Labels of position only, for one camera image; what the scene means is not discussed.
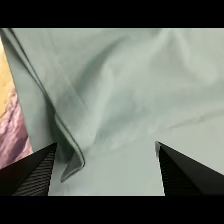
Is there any pale green shirt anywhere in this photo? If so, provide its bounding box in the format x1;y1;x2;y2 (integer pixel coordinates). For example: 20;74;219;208
0;27;224;197

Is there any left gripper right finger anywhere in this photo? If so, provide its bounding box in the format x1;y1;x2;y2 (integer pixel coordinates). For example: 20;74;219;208
155;140;224;197

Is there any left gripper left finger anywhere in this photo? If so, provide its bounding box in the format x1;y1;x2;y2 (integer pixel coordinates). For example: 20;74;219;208
0;142;58;197

